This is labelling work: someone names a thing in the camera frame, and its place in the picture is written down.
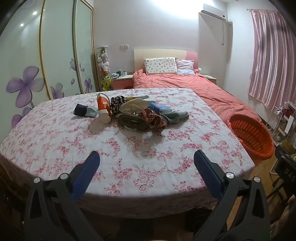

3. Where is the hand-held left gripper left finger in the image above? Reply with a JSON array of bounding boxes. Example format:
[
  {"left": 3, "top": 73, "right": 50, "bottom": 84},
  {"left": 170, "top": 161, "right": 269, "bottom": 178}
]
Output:
[{"left": 23, "top": 151, "right": 102, "bottom": 241}]

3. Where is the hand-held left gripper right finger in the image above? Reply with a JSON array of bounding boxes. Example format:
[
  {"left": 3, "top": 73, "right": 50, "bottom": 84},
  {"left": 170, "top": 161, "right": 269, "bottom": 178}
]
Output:
[{"left": 192, "top": 149, "right": 271, "bottom": 241}]

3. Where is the orange plastic basket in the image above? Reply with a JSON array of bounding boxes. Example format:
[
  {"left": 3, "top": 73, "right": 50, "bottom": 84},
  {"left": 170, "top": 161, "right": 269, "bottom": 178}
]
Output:
[{"left": 228, "top": 113, "right": 275, "bottom": 163}]

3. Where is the pale green cloth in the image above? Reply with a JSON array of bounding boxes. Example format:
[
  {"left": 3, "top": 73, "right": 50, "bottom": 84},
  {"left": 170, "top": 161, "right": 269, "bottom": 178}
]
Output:
[{"left": 159, "top": 111, "right": 189, "bottom": 124}]

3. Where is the navy grey sock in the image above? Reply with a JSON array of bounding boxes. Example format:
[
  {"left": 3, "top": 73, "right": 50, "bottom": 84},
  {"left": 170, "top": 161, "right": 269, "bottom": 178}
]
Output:
[{"left": 73, "top": 103, "right": 100, "bottom": 119}]

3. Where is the olive sandal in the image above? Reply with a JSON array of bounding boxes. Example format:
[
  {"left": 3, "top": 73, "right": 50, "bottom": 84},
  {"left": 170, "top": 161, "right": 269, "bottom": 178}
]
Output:
[{"left": 117, "top": 115, "right": 148, "bottom": 131}]

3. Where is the orange and white sneaker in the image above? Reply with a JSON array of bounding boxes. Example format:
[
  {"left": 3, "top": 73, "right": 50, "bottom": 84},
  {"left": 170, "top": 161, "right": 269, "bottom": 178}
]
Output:
[{"left": 96, "top": 93, "right": 112, "bottom": 125}]

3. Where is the red striped knit cloth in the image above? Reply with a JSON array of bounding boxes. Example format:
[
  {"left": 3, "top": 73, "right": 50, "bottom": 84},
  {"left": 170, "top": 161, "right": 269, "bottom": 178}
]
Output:
[{"left": 141, "top": 108, "right": 167, "bottom": 132}]

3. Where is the black dotted mesh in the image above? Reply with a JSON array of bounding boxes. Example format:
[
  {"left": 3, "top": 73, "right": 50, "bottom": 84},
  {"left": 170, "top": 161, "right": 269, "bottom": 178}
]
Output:
[{"left": 110, "top": 95, "right": 127, "bottom": 114}]

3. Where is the blue packet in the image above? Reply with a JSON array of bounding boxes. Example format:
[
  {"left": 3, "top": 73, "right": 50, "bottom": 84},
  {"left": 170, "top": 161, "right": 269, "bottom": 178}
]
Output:
[{"left": 149, "top": 103, "right": 172, "bottom": 114}]

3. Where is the white tissue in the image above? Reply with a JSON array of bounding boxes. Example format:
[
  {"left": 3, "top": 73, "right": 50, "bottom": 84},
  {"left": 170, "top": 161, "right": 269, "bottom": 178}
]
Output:
[{"left": 119, "top": 97, "right": 151, "bottom": 115}]

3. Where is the pink floral tablecloth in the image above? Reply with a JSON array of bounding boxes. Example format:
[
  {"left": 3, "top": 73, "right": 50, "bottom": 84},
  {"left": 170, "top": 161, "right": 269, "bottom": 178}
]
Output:
[{"left": 0, "top": 88, "right": 256, "bottom": 219}]

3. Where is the orange duvet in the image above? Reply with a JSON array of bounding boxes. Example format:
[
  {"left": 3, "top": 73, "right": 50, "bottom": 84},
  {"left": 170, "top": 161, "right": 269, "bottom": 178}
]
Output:
[{"left": 132, "top": 69, "right": 263, "bottom": 123}]

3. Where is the pink white nightstand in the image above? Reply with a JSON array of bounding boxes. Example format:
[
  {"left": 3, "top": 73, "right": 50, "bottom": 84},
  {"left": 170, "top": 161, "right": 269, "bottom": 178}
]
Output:
[
  {"left": 111, "top": 74, "right": 134, "bottom": 90},
  {"left": 202, "top": 74, "right": 218, "bottom": 85}
]

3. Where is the pink striped pillow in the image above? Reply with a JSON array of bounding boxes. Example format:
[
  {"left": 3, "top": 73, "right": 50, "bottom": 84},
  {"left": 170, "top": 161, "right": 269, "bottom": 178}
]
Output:
[{"left": 175, "top": 58, "right": 196, "bottom": 75}]

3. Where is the column of plush toys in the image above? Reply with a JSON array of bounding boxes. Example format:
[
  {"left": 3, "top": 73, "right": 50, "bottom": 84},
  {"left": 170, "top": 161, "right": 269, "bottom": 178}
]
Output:
[{"left": 97, "top": 46, "right": 112, "bottom": 92}]

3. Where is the pink striped curtain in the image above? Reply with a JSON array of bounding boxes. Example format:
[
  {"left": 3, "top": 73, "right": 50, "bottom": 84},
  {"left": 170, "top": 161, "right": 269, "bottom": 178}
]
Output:
[{"left": 247, "top": 9, "right": 296, "bottom": 116}]

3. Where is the floral print pillow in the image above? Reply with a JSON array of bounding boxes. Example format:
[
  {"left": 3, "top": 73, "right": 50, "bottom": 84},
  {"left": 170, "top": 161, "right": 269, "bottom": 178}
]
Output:
[{"left": 144, "top": 57, "right": 178, "bottom": 75}]

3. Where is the cream pink headboard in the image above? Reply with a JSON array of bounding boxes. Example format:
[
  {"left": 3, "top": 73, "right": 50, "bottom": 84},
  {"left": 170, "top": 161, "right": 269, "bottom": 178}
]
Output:
[{"left": 134, "top": 48, "right": 199, "bottom": 75}]

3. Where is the flower printed sliding wardrobe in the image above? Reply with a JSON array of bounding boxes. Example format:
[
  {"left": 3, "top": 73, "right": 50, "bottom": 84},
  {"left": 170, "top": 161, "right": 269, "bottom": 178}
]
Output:
[{"left": 0, "top": 0, "right": 100, "bottom": 130}]

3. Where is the white air conditioner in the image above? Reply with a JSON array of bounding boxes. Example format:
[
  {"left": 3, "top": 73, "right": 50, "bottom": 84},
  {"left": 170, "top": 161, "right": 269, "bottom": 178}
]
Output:
[{"left": 201, "top": 9, "right": 228, "bottom": 22}]

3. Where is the white wire rack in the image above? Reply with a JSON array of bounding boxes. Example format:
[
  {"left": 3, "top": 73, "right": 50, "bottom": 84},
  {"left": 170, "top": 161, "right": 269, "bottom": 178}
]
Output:
[{"left": 265, "top": 105, "right": 289, "bottom": 144}]

